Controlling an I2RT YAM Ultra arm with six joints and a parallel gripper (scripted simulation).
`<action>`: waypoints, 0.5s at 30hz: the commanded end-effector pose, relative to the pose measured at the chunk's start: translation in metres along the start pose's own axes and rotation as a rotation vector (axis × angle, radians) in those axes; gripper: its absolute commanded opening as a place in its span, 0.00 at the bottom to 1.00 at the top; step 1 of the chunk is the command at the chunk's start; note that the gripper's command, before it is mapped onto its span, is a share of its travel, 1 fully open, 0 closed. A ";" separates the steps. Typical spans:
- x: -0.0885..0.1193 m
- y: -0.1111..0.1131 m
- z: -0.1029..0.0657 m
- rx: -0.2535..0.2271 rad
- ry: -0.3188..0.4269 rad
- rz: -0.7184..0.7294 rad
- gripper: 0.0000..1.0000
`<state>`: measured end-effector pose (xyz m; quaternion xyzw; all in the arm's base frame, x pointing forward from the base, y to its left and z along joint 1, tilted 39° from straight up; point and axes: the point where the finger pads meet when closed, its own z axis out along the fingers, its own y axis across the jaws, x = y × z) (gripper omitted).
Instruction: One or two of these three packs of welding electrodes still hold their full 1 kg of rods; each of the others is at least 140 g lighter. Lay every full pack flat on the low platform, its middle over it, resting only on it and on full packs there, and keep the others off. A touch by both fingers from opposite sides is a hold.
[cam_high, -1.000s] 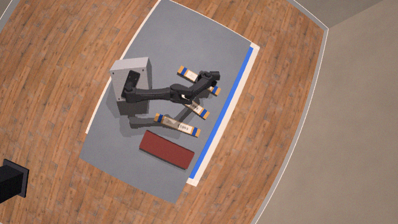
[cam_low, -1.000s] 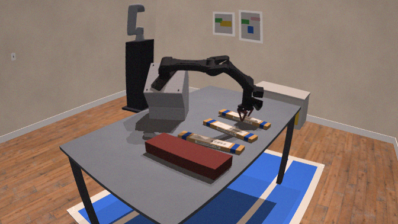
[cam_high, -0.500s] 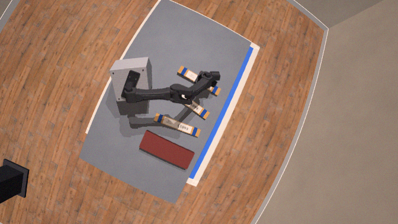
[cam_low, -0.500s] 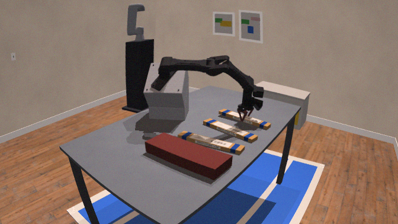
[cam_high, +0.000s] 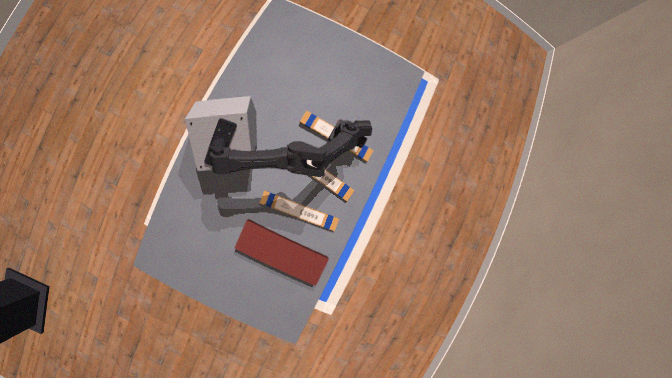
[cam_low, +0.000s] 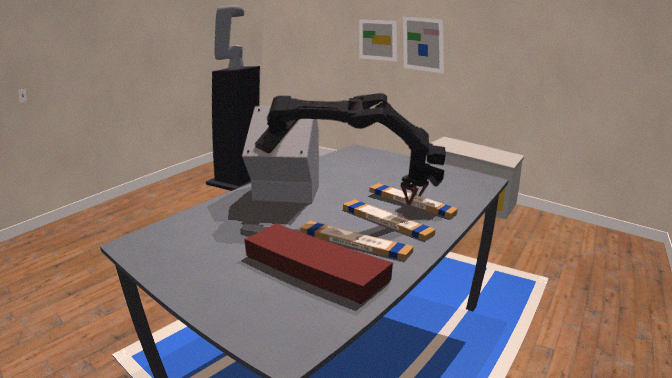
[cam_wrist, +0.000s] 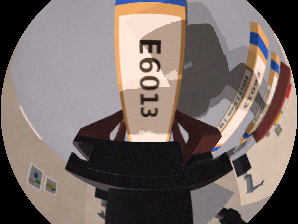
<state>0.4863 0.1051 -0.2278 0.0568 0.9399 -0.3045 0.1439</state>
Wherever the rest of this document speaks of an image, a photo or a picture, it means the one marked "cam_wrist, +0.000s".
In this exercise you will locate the white welding electrode pack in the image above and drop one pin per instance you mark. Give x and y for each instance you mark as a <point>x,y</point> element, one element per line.
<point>249,85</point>

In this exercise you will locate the white electrode pack with blue and orange bands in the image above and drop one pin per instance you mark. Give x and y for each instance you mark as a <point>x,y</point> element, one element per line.
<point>274,69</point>

